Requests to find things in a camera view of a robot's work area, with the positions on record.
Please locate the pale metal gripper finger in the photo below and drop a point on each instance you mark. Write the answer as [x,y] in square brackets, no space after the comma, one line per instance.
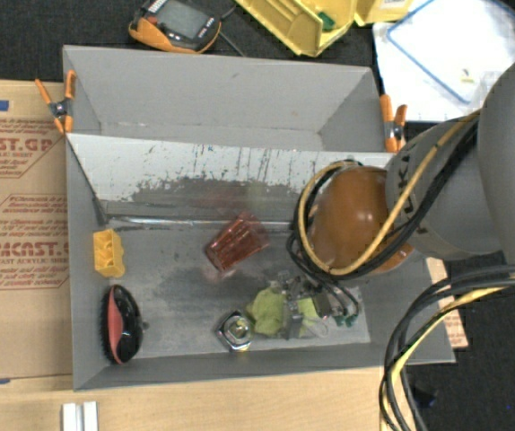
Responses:
[290,284]
[294,319]

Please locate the grey metal bin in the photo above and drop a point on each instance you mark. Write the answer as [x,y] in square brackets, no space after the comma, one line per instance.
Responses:
[181,294]

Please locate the black and red brush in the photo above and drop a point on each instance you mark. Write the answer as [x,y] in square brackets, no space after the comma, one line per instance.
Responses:
[120,323]

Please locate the yellow toy brick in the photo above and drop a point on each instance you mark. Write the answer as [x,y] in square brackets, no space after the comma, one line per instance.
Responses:
[108,253]

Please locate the brown cardboard board, red print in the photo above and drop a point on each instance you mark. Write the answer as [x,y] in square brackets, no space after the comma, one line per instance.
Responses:
[24,326]

